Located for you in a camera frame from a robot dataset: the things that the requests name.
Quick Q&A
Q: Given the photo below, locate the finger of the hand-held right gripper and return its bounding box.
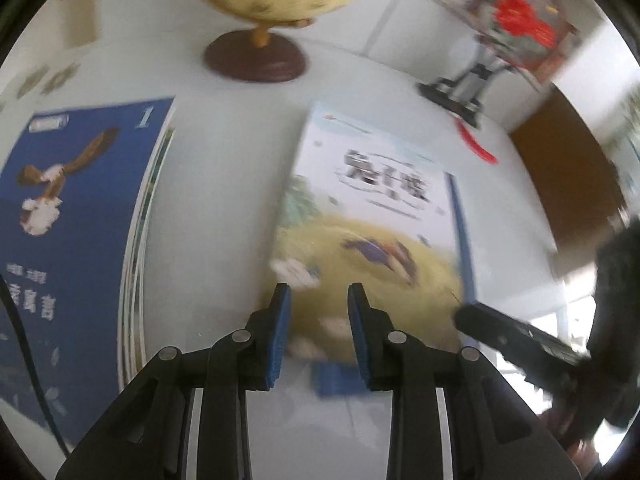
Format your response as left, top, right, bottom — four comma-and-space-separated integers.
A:
492, 347, 576, 401
457, 302, 586, 376

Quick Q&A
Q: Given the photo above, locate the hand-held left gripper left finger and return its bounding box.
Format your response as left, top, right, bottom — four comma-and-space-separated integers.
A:
54, 282, 293, 480

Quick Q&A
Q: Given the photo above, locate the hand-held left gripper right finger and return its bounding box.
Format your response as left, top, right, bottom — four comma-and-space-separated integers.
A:
347, 282, 576, 480

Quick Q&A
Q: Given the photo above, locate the yellow hill cover book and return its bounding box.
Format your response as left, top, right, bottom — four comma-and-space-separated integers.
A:
267, 101, 468, 363

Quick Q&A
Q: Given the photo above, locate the stack of thin paperbacks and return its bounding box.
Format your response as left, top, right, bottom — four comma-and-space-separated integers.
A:
117, 97, 177, 386

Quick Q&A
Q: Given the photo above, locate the person's right hand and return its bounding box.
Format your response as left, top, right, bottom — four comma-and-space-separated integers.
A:
542, 407, 601, 471

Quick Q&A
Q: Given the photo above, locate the brown wooden panel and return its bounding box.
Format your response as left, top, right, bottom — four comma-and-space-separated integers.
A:
507, 87, 631, 281

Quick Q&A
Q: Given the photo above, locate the red tassel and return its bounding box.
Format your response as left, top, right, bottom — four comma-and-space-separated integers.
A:
454, 117, 501, 166

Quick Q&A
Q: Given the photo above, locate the blue eagle cover book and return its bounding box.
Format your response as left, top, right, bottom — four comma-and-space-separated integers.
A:
0, 96, 176, 448

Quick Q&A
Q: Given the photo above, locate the yellow desk globe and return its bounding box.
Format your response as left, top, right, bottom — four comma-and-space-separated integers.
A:
185, 0, 386, 83

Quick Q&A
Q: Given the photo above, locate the round red flower fan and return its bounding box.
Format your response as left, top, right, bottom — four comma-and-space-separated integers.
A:
470, 0, 583, 83

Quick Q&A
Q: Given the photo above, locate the black cable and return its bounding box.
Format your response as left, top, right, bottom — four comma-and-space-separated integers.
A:
0, 285, 71, 461

